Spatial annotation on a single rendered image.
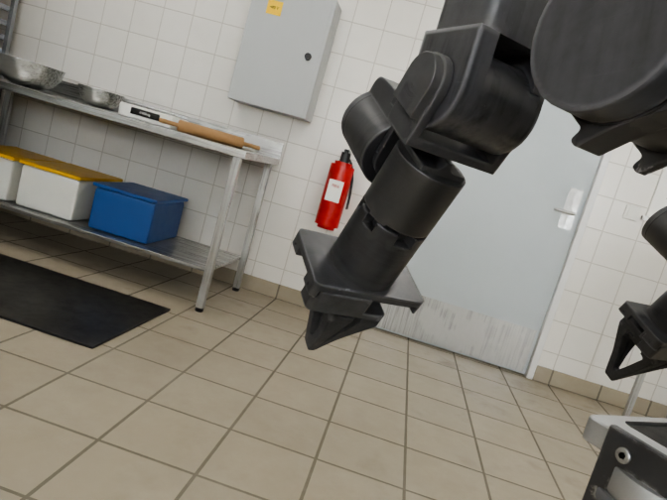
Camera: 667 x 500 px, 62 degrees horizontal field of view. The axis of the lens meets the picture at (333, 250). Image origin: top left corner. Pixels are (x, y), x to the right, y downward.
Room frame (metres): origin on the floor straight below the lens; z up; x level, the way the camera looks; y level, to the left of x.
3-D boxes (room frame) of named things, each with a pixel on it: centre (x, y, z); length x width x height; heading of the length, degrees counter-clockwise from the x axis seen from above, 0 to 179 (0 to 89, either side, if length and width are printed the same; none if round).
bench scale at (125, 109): (3.20, 1.19, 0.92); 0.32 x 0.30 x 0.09; 1
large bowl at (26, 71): (3.30, 2.01, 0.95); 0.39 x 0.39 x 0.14
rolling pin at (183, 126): (3.07, 0.82, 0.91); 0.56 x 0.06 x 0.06; 113
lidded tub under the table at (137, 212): (3.23, 1.16, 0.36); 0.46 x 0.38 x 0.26; 176
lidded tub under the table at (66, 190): (3.28, 1.61, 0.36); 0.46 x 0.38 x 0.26; 174
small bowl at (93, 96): (3.37, 1.60, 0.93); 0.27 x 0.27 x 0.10
